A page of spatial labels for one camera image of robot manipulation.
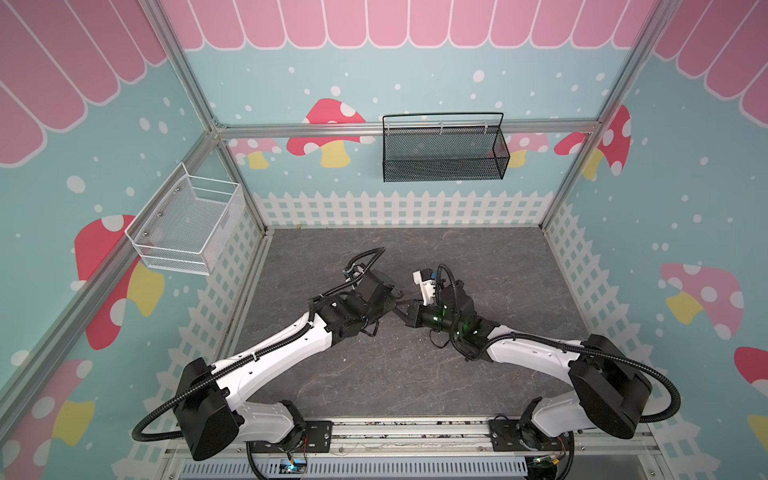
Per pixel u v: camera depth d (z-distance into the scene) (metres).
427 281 0.73
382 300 0.58
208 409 0.39
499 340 0.57
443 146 0.94
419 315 0.70
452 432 0.76
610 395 0.43
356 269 0.68
